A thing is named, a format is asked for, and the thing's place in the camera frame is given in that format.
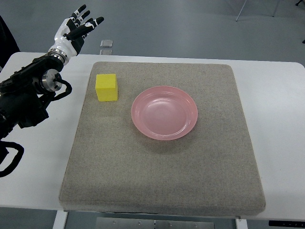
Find black table control panel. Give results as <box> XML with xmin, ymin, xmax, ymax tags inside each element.
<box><xmin>268</xmin><ymin>220</ymin><xmax>305</xmax><ymax>228</ymax></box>

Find beige square cushion mat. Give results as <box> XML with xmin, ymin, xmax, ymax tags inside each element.
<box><xmin>59</xmin><ymin>62</ymin><xmax>265</xmax><ymax>217</ymax></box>

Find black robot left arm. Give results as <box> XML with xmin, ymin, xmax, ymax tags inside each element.
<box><xmin>0</xmin><ymin>53</ymin><xmax>72</xmax><ymax>138</ymax></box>

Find yellow foam block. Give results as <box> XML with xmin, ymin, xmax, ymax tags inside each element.
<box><xmin>95</xmin><ymin>74</ymin><xmax>118</xmax><ymax>102</ymax></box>

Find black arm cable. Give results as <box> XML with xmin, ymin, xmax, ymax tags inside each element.
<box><xmin>0</xmin><ymin>140</ymin><xmax>25</xmax><ymax>177</ymax></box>

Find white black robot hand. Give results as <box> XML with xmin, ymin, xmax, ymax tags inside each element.
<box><xmin>48</xmin><ymin>4</ymin><xmax>104</xmax><ymax>65</ymax></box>

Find pink plastic plate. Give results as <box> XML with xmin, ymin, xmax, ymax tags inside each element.
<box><xmin>131</xmin><ymin>86</ymin><xmax>198</xmax><ymax>141</ymax></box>

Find white table leg frame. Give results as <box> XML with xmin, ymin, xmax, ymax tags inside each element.
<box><xmin>52</xmin><ymin>210</ymin><xmax>248</xmax><ymax>229</ymax></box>

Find metal chair legs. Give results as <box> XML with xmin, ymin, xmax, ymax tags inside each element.
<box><xmin>235</xmin><ymin>0</ymin><xmax>305</xmax><ymax>21</ymax></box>

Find clear floor outlet cover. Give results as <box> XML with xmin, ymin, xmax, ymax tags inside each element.
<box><xmin>100</xmin><ymin>40</ymin><xmax>113</xmax><ymax>48</ymax></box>

